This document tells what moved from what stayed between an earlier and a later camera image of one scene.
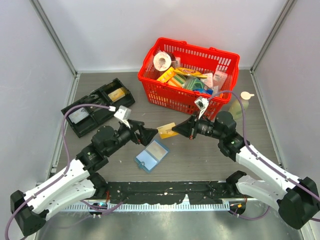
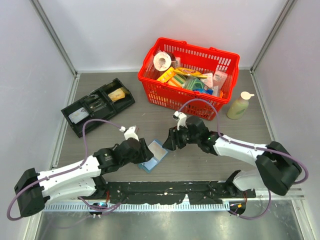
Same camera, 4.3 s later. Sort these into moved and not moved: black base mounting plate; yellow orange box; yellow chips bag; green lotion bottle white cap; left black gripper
Moved: left black gripper
Not moved: yellow chips bag; yellow orange box; green lotion bottle white cap; black base mounting plate
